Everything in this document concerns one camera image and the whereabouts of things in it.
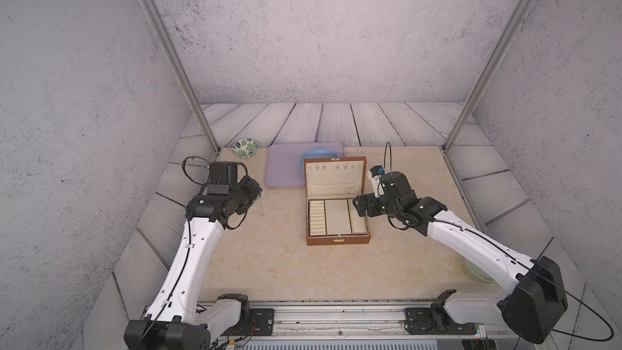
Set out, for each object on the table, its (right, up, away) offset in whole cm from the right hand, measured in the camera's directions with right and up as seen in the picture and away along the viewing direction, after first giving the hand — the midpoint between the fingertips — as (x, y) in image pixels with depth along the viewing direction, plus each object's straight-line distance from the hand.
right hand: (365, 198), depth 80 cm
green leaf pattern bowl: (-51, +19, +39) cm, 67 cm away
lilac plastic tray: (-32, +11, +35) cm, 48 cm away
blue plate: (-17, +17, +38) cm, 45 cm away
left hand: (-32, +5, -4) cm, 32 cm away
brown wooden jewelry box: (-11, +3, +14) cm, 17 cm away
